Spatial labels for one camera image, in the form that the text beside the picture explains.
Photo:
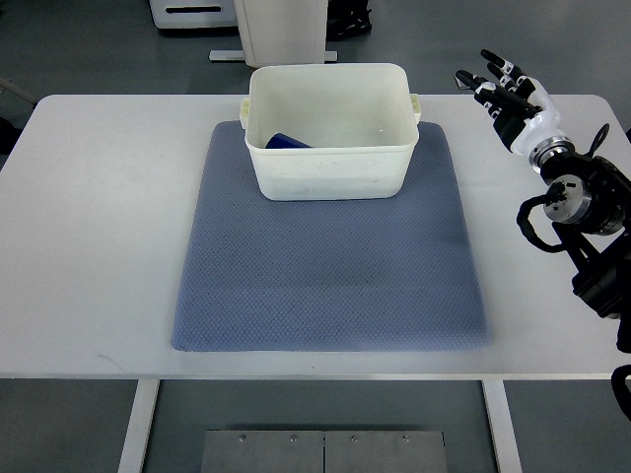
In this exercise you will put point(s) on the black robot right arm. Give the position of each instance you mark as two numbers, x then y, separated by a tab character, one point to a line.
585	213

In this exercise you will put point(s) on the white pillar with base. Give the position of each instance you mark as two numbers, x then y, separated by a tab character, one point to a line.
282	32

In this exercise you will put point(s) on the person in white shirt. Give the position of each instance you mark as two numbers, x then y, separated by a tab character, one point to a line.
347	18

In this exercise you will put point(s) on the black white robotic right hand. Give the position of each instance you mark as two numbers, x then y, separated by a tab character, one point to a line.
523	114

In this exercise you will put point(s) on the blue textured mat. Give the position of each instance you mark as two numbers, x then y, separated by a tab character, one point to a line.
382	275

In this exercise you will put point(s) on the right white table leg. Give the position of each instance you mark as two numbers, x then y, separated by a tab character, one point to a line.
501	427

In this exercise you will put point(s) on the blue mug white inside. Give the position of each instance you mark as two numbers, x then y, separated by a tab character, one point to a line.
282	141

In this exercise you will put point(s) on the white cabinet with slot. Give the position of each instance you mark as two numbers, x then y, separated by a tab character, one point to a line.
193	14

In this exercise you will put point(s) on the white plastic storage box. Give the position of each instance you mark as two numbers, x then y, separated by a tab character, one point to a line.
360	120

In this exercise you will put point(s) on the left white table leg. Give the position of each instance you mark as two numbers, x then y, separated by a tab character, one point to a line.
139	426

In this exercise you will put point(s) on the white table leg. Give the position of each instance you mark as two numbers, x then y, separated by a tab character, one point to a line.
501	427
139	426

